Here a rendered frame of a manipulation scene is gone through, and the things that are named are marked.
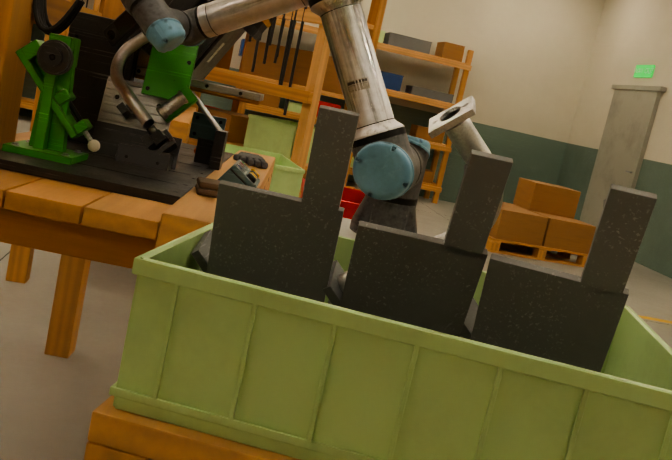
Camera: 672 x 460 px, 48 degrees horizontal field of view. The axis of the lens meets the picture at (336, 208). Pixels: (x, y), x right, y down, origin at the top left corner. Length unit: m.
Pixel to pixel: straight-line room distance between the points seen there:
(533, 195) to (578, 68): 4.20
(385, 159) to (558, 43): 10.66
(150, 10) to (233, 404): 1.05
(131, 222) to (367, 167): 0.46
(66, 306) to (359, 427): 2.28
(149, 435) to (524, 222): 7.18
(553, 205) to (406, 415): 7.74
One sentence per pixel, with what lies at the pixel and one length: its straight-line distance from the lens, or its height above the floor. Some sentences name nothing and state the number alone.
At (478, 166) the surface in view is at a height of 1.13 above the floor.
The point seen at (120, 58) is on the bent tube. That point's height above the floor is 1.15.
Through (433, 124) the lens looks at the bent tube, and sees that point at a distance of 0.85.
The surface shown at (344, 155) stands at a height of 1.11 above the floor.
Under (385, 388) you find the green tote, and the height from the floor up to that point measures 0.89.
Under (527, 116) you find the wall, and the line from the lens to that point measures 11.91.
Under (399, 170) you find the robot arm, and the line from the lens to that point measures 1.47.
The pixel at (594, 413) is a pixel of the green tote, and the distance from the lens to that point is 0.82.
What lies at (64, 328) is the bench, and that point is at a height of 0.12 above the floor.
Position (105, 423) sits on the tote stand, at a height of 0.78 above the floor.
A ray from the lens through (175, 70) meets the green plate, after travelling 2.02.
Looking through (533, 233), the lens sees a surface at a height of 0.26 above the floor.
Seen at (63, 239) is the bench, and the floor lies 0.79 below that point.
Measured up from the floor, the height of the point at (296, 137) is 0.88.
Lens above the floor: 1.17
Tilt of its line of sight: 8 degrees down
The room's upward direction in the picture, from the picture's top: 13 degrees clockwise
